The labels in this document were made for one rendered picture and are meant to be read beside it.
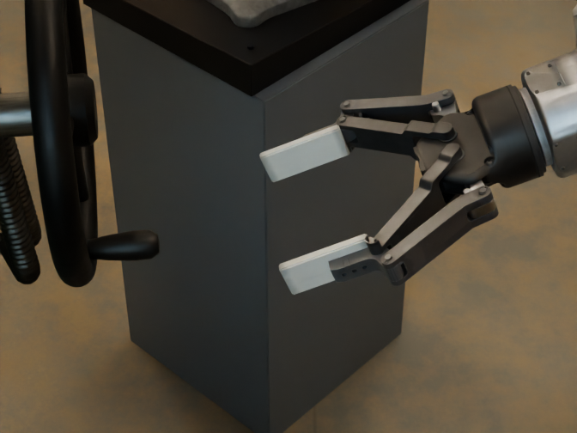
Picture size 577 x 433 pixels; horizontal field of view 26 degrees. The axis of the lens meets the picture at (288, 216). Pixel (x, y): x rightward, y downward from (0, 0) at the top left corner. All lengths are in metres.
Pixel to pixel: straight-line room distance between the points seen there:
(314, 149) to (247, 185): 0.48
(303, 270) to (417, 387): 0.98
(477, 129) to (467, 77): 1.55
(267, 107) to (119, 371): 0.65
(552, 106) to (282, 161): 0.23
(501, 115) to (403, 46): 0.65
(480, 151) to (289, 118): 0.53
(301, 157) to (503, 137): 0.18
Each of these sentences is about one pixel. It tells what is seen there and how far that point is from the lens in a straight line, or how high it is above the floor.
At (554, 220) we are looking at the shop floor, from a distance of 2.21.
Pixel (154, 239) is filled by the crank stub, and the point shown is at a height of 0.74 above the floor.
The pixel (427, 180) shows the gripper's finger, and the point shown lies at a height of 0.82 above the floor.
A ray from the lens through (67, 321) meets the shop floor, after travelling 2.01.
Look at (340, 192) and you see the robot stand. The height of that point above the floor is 0.39.
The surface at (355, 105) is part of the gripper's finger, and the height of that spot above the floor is 0.81.
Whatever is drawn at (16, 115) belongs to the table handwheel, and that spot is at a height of 0.82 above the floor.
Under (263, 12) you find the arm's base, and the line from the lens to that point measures 1.46.
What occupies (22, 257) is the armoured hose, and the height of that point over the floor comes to 0.65.
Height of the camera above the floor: 1.41
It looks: 41 degrees down
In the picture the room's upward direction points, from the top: straight up
